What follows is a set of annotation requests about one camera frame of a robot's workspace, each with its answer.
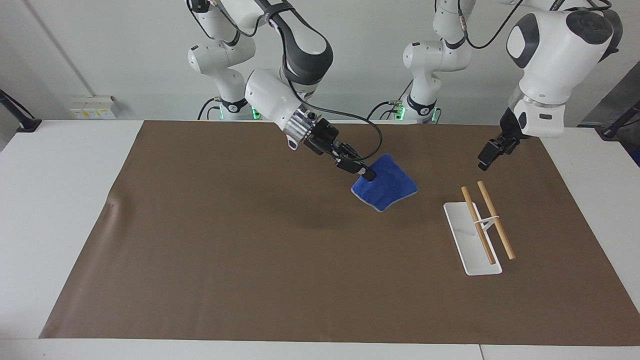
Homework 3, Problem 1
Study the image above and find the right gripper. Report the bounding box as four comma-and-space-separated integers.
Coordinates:
303, 118, 376, 182

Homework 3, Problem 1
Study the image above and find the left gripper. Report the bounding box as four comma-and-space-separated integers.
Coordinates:
477, 107, 532, 172

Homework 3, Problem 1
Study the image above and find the blue towel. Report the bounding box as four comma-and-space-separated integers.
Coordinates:
351, 153, 419, 213

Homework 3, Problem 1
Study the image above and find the white rack with wooden rods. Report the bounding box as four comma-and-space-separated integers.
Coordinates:
443, 180, 517, 277

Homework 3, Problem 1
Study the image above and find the black stand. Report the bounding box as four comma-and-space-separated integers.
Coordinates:
594, 111, 640, 140
0, 88, 43, 133

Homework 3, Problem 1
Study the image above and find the black cable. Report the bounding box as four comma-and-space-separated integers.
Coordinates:
298, 97, 384, 164
434, 0, 614, 50
367, 80, 414, 121
186, 0, 273, 40
197, 97, 222, 121

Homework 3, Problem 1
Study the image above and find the white wall socket box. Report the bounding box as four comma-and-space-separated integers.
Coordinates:
69, 95, 119, 120

